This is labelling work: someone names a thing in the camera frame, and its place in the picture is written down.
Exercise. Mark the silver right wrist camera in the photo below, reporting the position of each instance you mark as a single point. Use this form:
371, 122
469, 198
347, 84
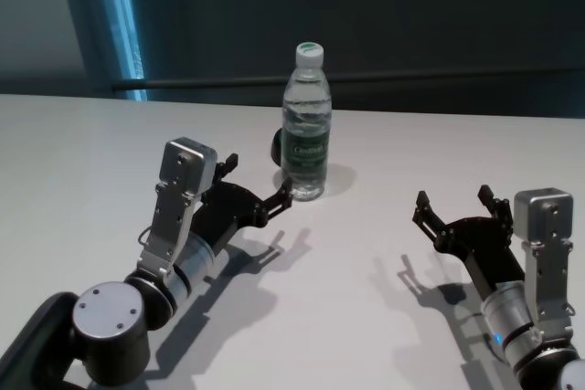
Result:
544, 216

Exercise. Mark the dark horizontal railing bar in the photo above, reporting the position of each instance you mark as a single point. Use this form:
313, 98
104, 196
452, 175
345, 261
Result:
205, 83

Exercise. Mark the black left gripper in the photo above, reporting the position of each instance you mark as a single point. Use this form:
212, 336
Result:
228, 212

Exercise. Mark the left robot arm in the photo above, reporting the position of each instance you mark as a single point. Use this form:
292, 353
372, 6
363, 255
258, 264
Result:
109, 317

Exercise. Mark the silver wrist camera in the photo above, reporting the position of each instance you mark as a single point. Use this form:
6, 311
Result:
544, 216
185, 171

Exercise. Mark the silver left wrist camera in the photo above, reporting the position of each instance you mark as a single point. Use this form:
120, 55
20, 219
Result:
185, 171

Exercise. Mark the clear green-label water bottle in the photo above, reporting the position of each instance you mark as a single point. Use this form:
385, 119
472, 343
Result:
306, 143

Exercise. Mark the narrow window strip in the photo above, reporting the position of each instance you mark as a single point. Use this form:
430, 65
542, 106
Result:
123, 43

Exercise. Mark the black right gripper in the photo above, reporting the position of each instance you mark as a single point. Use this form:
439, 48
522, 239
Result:
484, 244

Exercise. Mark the black round green-top button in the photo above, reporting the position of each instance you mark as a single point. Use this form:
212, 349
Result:
275, 148

